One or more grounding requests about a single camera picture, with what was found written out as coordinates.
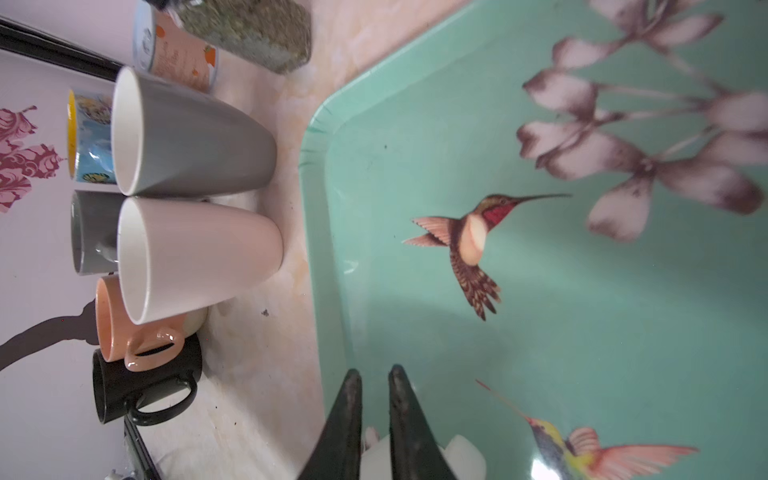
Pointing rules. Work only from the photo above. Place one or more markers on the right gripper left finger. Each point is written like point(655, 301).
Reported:
point(337, 454)

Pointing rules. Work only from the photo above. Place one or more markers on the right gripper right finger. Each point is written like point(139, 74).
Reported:
point(414, 432)

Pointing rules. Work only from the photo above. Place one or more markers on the white teapot shaped mug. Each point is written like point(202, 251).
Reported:
point(458, 459)

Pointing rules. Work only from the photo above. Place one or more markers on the peach orange mug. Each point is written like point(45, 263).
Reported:
point(140, 347)

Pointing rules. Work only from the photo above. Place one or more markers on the black mug white inside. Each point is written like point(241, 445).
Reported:
point(120, 393)

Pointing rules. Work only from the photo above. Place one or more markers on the pale pink mug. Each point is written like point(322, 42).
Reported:
point(179, 256)

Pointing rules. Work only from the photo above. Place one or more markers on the green floral tray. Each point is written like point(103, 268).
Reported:
point(553, 215)

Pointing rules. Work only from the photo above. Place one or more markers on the dark grey mug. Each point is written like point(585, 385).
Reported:
point(94, 227)

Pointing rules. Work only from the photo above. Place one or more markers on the light grey mug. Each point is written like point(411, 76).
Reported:
point(170, 140)

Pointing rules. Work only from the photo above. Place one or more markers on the blue iridescent mug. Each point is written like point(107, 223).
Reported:
point(90, 157)

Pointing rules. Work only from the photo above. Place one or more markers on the glass spice jar black lid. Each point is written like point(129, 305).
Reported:
point(274, 34)

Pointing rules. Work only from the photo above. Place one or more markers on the white pink tape roll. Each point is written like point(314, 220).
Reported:
point(162, 49)

